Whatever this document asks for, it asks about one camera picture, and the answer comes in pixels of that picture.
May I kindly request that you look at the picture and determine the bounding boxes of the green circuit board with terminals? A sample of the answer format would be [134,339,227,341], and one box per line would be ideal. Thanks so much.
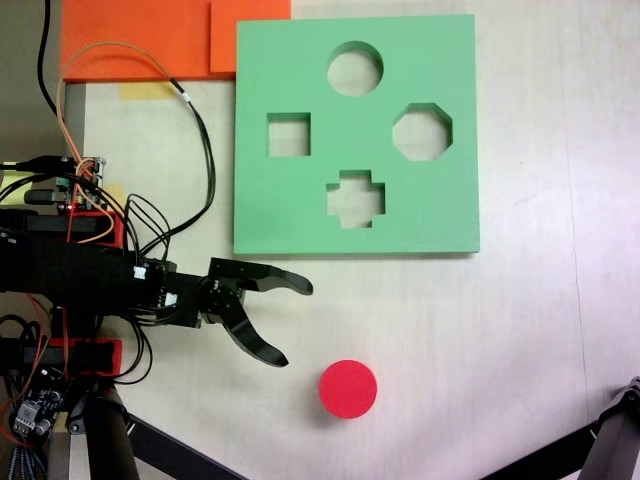
[53,155,110,215]

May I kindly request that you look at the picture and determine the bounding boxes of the small yellow tape piece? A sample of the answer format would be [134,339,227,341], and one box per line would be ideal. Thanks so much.
[101,183,126,212]

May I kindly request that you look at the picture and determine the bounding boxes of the thick black power cable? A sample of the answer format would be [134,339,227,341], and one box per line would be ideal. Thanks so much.
[38,0,65,121]

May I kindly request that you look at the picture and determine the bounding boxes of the large orange foam block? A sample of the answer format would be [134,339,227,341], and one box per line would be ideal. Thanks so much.
[60,0,237,83]

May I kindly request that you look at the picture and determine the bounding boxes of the red and black table clamp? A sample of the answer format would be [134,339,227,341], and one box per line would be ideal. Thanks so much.
[0,207,126,250]
[0,335,124,377]

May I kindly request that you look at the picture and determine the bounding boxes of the black USB cable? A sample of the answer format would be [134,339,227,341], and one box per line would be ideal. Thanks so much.
[0,155,69,175]

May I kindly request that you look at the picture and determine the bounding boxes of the short orange wire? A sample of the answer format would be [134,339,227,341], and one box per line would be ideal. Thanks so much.
[67,199,117,246]

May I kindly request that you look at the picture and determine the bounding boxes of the long orange looped wire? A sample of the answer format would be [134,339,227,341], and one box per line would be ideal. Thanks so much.
[55,41,177,174]

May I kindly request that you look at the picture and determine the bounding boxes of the thin orange red wires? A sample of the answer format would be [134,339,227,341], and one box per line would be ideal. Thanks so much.
[0,294,57,444]

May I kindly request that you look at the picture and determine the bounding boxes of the black circuit board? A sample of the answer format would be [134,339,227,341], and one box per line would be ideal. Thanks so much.
[8,367,71,444]

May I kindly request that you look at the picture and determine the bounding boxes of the braided grey cable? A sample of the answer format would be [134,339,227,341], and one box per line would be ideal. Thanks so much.
[5,442,40,480]

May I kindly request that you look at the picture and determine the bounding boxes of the black arm servo wires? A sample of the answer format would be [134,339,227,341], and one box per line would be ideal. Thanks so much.
[113,319,154,386]
[122,192,175,266]

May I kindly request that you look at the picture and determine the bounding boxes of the long black wire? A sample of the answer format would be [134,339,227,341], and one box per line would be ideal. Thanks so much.
[169,77,217,254]

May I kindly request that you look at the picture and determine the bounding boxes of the dark tripod leg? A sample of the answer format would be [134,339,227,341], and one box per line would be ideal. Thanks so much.
[67,387,246,480]
[479,375,640,480]

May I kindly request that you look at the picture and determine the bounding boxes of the yellow sticky note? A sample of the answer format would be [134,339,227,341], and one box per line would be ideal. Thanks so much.
[0,168,32,205]

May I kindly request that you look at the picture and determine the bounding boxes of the wide yellow tape piece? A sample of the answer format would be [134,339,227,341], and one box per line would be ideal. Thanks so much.
[118,82,177,101]

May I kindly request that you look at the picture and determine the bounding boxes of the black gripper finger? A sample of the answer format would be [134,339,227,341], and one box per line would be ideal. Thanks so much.
[242,262,315,297]
[213,297,291,370]

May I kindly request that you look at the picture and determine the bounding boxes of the black plug connector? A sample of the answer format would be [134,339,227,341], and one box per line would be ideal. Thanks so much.
[22,187,59,205]

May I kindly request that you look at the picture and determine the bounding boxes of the green shape sorter board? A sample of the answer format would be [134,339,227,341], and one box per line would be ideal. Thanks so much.
[232,13,482,259]

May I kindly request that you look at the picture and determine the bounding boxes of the red cylinder block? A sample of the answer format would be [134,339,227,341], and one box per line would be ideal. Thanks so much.
[318,359,379,420]

